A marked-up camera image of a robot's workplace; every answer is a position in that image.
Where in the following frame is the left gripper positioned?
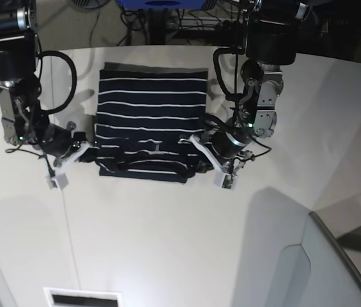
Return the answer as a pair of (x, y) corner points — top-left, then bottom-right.
(178, 113), (272, 175)

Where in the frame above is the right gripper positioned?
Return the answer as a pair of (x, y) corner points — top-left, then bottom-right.
(36, 126), (97, 175)

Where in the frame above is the navy white striped t-shirt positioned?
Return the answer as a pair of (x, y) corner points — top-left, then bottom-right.
(95, 62), (208, 184)

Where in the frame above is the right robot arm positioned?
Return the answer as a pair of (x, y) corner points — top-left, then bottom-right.
(0, 1), (97, 178)

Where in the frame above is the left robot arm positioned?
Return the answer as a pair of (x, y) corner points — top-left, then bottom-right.
(186, 1), (312, 177)

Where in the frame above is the blue plastic bin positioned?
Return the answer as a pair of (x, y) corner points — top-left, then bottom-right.
(118, 0), (205, 10)

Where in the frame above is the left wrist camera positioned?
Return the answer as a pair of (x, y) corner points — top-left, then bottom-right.
(214, 172), (238, 190)

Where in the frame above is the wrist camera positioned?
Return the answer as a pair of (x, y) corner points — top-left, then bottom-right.
(47, 173), (68, 191)
(214, 172), (238, 190)

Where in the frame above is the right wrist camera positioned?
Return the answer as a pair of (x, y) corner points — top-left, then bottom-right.
(47, 173), (68, 191)

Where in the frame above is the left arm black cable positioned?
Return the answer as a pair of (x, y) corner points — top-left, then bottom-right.
(211, 47), (248, 103)

